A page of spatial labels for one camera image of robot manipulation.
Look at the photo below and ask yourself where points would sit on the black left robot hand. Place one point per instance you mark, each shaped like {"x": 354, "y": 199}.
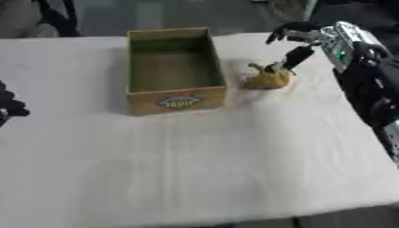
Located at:
{"x": 10, "y": 105}

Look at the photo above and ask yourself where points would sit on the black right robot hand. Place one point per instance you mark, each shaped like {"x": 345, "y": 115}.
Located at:
{"x": 298, "y": 56}

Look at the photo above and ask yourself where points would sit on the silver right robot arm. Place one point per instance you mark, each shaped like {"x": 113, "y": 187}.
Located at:
{"x": 363, "y": 71}

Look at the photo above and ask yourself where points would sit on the tan cardboard box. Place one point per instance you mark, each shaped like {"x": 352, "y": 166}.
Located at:
{"x": 174, "y": 71}

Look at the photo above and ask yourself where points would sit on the yellow-brown toy pear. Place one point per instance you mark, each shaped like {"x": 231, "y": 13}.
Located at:
{"x": 267, "y": 79}

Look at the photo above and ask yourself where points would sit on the black tripod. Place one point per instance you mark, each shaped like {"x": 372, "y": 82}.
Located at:
{"x": 57, "y": 17}

